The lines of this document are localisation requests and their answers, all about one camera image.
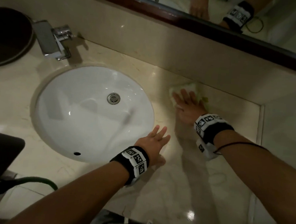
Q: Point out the person's right hand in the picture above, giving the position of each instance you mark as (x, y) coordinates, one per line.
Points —
(189, 111)

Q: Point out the person's left hand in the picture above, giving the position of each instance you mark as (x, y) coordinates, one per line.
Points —
(149, 147)

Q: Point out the person's right middle finger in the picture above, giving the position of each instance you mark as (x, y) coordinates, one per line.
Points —
(193, 97)

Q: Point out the person's left thumb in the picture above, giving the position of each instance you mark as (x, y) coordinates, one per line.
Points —
(160, 160)

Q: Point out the person's left middle finger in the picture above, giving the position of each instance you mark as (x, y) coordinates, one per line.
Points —
(162, 133)

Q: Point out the person's right thumb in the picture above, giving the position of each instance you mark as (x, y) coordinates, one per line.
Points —
(177, 98)

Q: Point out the yellow-green cleaning cloth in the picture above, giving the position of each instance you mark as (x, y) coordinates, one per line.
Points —
(187, 87)

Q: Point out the person's right forearm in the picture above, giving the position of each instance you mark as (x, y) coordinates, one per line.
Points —
(262, 174)

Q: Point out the person's left forearm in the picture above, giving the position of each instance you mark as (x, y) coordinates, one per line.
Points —
(76, 196)

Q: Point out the black marker wristband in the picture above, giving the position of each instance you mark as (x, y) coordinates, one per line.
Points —
(131, 162)
(210, 126)

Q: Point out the chrome sink drain stopper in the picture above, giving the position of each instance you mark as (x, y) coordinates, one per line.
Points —
(113, 98)

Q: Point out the person's grey clothing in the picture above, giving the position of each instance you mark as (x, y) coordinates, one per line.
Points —
(122, 223)

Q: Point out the white oval sink basin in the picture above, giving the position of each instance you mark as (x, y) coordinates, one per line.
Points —
(86, 121)

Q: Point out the chrome faucet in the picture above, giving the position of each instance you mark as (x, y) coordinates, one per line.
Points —
(52, 39)

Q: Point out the dark round bin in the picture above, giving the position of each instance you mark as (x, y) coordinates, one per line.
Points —
(9, 36)

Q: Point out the wood-framed wall mirror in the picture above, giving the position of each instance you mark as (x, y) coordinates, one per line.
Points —
(245, 19)

